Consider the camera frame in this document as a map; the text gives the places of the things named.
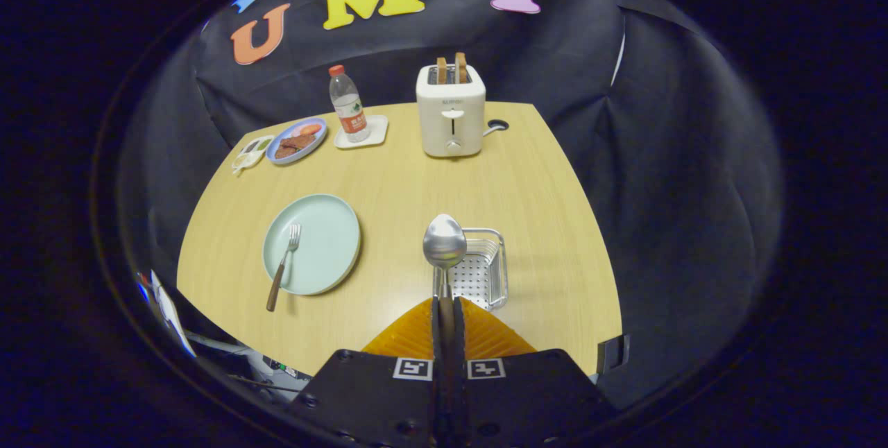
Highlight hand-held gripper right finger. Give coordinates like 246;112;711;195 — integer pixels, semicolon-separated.
454;298;618;448

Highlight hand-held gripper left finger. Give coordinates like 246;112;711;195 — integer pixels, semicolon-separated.
288;298;445;448

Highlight metal spoon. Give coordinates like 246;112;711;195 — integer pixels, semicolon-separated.
423;214;468;365

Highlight wooden handled metal fork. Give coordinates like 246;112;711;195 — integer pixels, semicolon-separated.
266;224;302;312

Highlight pale green plate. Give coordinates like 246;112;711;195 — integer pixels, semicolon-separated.
262;193;362;296

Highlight white square coaster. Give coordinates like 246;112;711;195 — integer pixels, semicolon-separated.
334;115;389;150

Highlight white toaster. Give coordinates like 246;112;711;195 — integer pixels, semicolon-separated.
416;63;486;158

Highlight blue plate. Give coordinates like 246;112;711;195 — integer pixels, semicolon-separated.
266;117;328;166

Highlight white paper sheet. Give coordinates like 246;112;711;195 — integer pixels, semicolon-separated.
149;269;197;357

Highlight clear red label water bottle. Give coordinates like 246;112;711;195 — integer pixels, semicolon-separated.
328;64;370;143

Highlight white divided sauce dish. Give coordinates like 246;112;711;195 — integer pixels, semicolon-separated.
232;135;275;176

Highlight metal wire cutlery basket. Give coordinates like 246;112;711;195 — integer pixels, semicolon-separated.
434;227;509;311

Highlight black table bracket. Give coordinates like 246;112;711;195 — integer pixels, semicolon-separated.
597;335;631;374

